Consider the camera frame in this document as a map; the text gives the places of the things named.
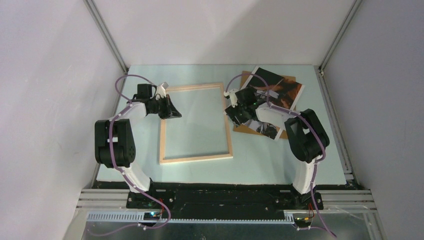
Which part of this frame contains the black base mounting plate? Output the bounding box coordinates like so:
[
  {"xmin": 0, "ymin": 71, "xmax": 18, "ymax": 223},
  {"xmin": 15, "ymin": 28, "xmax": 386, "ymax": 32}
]
[{"xmin": 92, "ymin": 179, "xmax": 327, "ymax": 220}]

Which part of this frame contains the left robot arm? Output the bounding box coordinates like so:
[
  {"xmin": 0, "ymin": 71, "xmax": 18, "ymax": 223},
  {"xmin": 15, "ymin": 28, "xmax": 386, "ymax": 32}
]
[{"xmin": 94, "ymin": 82, "xmax": 182, "ymax": 208}]

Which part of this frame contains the wooden picture frame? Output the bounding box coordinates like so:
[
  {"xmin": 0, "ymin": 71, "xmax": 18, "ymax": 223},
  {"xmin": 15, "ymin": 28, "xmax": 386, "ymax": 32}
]
[{"xmin": 159, "ymin": 82, "xmax": 233, "ymax": 164}]

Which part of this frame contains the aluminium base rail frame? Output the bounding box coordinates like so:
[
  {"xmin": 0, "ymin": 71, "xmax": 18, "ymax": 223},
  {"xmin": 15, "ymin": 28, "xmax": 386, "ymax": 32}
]
[{"xmin": 64, "ymin": 169, "xmax": 386, "ymax": 240}]

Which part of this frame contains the printed photo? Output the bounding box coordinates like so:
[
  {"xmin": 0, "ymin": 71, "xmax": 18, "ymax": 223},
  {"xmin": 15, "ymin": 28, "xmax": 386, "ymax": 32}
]
[{"xmin": 241, "ymin": 66, "xmax": 305, "ymax": 140}]

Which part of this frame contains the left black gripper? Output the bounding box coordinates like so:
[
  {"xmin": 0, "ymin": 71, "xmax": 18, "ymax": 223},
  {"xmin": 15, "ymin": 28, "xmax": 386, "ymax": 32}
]
[{"xmin": 149, "ymin": 94, "xmax": 182, "ymax": 120}]

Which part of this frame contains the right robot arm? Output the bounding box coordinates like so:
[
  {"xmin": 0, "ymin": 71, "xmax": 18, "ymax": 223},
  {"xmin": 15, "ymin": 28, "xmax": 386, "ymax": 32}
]
[{"xmin": 223, "ymin": 87, "xmax": 330, "ymax": 209}]

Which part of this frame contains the brown backing board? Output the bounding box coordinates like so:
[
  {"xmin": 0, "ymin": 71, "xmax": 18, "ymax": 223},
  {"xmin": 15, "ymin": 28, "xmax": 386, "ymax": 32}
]
[{"xmin": 232, "ymin": 75, "xmax": 296, "ymax": 139}]

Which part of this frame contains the right corner aluminium profile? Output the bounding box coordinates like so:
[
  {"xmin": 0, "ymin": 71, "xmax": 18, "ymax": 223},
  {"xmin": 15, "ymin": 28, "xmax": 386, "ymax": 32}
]
[{"xmin": 318, "ymin": 0, "xmax": 363, "ymax": 72}]

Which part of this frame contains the grey slotted cable duct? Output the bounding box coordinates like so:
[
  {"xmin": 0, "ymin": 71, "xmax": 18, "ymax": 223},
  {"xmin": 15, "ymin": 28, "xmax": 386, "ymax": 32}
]
[{"xmin": 86, "ymin": 211, "xmax": 295, "ymax": 225}]

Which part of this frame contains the corner aluminium profile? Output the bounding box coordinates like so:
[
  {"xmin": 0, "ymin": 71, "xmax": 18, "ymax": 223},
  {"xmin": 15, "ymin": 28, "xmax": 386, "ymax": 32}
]
[
  {"xmin": 83, "ymin": 0, "xmax": 129, "ymax": 74},
  {"xmin": 318, "ymin": 0, "xmax": 363, "ymax": 72}
]

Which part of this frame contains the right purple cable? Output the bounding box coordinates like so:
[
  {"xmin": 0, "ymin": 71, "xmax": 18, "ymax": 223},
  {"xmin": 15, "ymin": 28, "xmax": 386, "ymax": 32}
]
[{"xmin": 225, "ymin": 73, "xmax": 337, "ymax": 239}]

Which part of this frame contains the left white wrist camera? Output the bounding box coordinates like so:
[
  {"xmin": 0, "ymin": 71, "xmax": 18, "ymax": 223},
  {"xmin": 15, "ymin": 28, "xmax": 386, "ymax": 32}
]
[{"xmin": 154, "ymin": 82, "xmax": 169, "ymax": 100}]

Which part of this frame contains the left corner aluminium profile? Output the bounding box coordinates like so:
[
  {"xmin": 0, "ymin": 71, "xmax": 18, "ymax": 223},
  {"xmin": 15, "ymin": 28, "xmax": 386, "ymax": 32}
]
[{"xmin": 83, "ymin": 0, "xmax": 129, "ymax": 74}]

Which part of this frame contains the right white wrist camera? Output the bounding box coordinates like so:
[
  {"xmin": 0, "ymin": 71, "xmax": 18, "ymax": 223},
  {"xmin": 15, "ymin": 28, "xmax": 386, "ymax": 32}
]
[{"xmin": 223, "ymin": 88, "xmax": 239, "ymax": 108}]

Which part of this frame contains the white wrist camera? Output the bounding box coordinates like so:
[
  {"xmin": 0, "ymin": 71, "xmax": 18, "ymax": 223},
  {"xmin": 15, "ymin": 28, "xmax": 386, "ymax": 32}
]
[
  {"xmin": 223, "ymin": 88, "xmax": 239, "ymax": 108},
  {"xmin": 154, "ymin": 82, "xmax": 169, "ymax": 100}
]

